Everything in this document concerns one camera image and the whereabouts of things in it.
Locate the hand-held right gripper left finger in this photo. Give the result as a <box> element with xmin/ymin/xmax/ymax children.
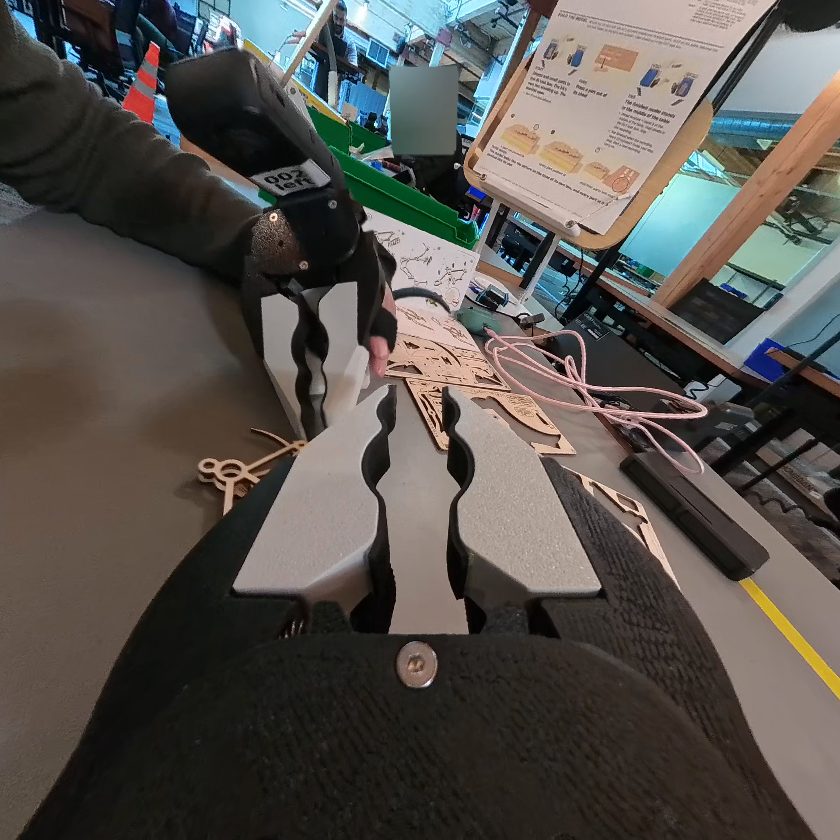
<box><xmin>233</xmin><ymin>384</ymin><xmax>398</xmax><ymax>613</ymax></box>

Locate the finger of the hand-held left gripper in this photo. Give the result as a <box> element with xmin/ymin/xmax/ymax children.
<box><xmin>308</xmin><ymin>282</ymin><xmax>372</xmax><ymax>427</ymax></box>
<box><xmin>261</xmin><ymin>289</ymin><xmax>329</xmax><ymax>439</ymax></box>

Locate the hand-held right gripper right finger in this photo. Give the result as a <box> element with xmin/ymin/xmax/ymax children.
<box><xmin>443</xmin><ymin>386</ymin><xmax>603</xmax><ymax>609</ymax></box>

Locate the curved wooden model part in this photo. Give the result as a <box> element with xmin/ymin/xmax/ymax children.
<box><xmin>251</xmin><ymin>428</ymin><xmax>307</xmax><ymax>462</ymax></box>

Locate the wooden model frame part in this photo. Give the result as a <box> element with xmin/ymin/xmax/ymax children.
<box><xmin>197</xmin><ymin>451</ymin><xmax>291</xmax><ymax>517</ymax></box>

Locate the person's left forearm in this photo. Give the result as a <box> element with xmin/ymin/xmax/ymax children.
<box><xmin>0</xmin><ymin>0</ymin><xmax>263</xmax><ymax>283</ymax></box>

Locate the wooden parts sheet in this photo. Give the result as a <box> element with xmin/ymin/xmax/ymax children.
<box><xmin>406</xmin><ymin>379</ymin><xmax>577</xmax><ymax>458</ymax></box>
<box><xmin>570</xmin><ymin>469</ymin><xmax>681</xmax><ymax>586</ymax></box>

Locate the person's left hand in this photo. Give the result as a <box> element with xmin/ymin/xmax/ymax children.
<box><xmin>357</xmin><ymin>226</ymin><xmax>399</xmax><ymax>378</ymax></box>

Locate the green plastic bin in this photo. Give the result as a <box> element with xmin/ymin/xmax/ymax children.
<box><xmin>305</xmin><ymin>104</ymin><xmax>395</xmax><ymax>160</ymax></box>
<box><xmin>259</xmin><ymin>146</ymin><xmax>480</xmax><ymax>251</ymax></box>

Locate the wooden sheet with arc cutouts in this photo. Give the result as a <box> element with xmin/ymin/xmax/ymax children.
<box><xmin>384</xmin><ymin>331</ymin><xmax>511</xmax><ymax>396</ymax></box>

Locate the white instruction sheet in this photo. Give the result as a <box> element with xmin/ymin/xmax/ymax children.
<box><xmin>361</xmin><ymin>210</ymin><xmax>481</xmax><ymax>311</ymax></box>

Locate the orange traffic cone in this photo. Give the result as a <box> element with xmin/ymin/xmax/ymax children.
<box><xmin>121</xmin><ymin>41</ymin><xmax>162</xmax><ymax>125</ymax></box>

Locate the teal plastic object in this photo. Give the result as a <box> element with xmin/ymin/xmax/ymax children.
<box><xmin>455</xmin><ymin>304</ymin><xmax>504</xmax><ymax>337</ymax></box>

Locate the white board stand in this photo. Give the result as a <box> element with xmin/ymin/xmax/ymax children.
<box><xmin>472</xmin><ymin>202</ymin><xmax>567</xmax><ymax>304</ymax></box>

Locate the black rectangular box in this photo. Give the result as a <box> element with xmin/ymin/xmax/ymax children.
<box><xmin>619</xmin><ymin>451</ymin><xmax>770</xmax><ymax>582</ymax></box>

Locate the flat black case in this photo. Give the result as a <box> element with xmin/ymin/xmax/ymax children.
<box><xmin>545</xmin><ymin>308</ymin><xmax>697</xmax><ymax>403</ymax></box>

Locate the yellow tape strip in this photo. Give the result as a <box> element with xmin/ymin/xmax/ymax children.
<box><xmin>739</xmin><ymin>577</ymin><xmax>840</xmax><ymax>700</ymax></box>

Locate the wooden poster board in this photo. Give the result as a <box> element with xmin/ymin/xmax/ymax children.
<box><xmin>462</xmin><ymin>0</ymin><xmax>716</xmax><ymax>252</ymax></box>

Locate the white instruction poster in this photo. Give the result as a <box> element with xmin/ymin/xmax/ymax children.
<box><xmin>472</xmin><ymin>0</ymin><xmax>779</xmax><ymax>236</ymax></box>

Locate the wooden beam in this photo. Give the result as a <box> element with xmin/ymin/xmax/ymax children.
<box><xmin>652</xmin><ymin>84</ymin><xmax>840</xmax><ymax>309</ymax></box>

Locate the black stand pole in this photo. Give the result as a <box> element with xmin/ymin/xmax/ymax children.
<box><xmin>563</xmin><ymin>0</ymin><xmax>791</xmax><ymax>324</ymax></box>

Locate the black cable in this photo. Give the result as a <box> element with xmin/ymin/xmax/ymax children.
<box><xmin>392</xmin><ymin>287</ymin><xmax>462</xmax><ymax>314</ymax></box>

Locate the pale wooden post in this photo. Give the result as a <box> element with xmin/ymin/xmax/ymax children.
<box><xmin>280</xmin><ymin>0</ymin><xmax>340</xmax><ymax>87</ymax></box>

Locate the pink cable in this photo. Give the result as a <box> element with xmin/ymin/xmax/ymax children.
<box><xmin>483</xmin><ymin>328</ymin><xmax>710</xmax><ymax>475</ymax></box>

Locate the silver air duct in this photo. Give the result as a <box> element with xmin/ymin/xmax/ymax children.
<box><xmin>707</xmin><ymin>110</ymin><xmax>840</xmax><ymax>150</ymax></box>

